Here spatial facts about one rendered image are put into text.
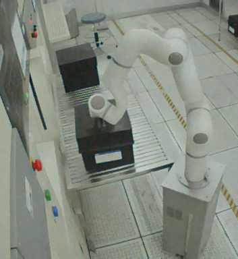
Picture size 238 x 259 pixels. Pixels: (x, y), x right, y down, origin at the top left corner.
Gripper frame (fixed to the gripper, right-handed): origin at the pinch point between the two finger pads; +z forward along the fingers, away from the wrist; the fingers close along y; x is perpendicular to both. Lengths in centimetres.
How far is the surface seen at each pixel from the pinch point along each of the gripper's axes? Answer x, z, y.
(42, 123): -1.9, 6.8, 33.1
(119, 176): 33.9, 5.2, -3.6
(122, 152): 21.9, 3.5, -7.6
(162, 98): -32, 179, -69
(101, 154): 20.6, 2.2, 3.3
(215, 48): -104, 251, -177
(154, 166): 32.6, 6.5, -23.5
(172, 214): 62, 11, -29
